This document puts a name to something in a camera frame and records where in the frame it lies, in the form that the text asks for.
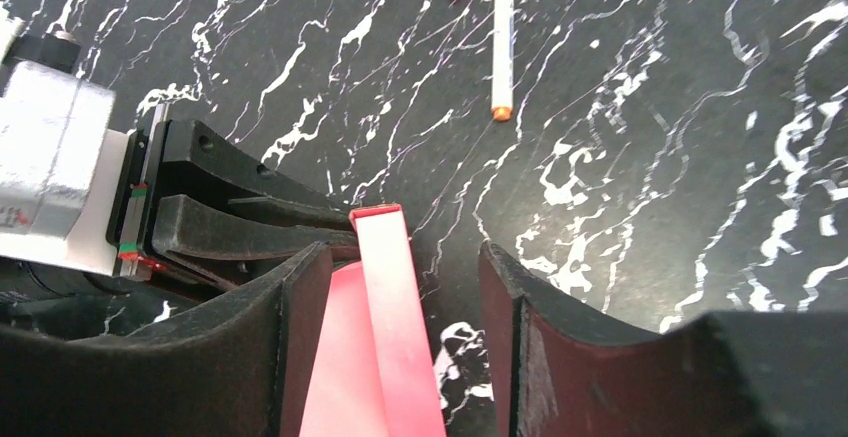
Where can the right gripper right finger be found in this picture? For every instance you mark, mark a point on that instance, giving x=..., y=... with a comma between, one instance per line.
x=559, y=367

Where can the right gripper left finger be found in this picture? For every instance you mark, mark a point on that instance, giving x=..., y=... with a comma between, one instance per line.
x=237, y=365

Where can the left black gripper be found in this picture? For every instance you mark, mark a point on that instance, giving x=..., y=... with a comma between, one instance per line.
x=221, y=214

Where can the pink paper box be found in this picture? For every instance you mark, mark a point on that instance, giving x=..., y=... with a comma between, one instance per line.
x=373, y=372

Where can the orange capped white marker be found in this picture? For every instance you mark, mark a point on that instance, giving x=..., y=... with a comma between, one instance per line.
x=502, y=61

